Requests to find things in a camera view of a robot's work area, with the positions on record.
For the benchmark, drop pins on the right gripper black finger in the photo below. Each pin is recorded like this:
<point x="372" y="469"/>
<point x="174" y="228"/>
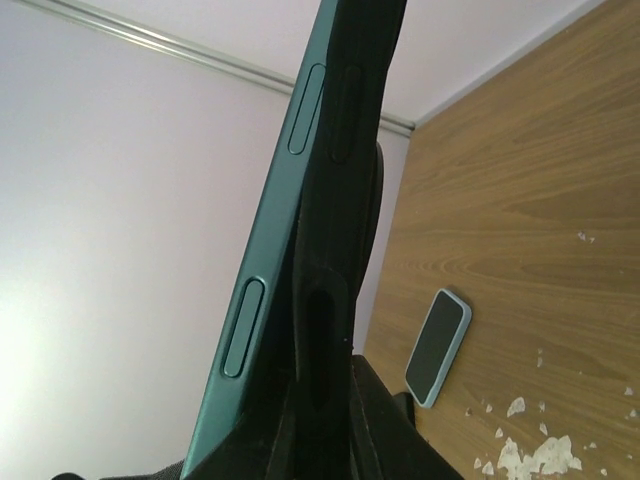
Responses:
<point x="325" y="414"/>

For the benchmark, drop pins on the black phone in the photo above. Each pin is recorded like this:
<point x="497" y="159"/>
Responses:
<point x="256" y="326"/>

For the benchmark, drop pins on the white debris pile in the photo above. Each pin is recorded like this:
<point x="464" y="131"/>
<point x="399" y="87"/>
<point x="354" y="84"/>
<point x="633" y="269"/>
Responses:
<point x="552" y="356"/>

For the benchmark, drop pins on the left aluminium frame post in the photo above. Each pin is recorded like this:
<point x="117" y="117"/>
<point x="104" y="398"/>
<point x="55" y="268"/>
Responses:
<point x="200" y="55"/>

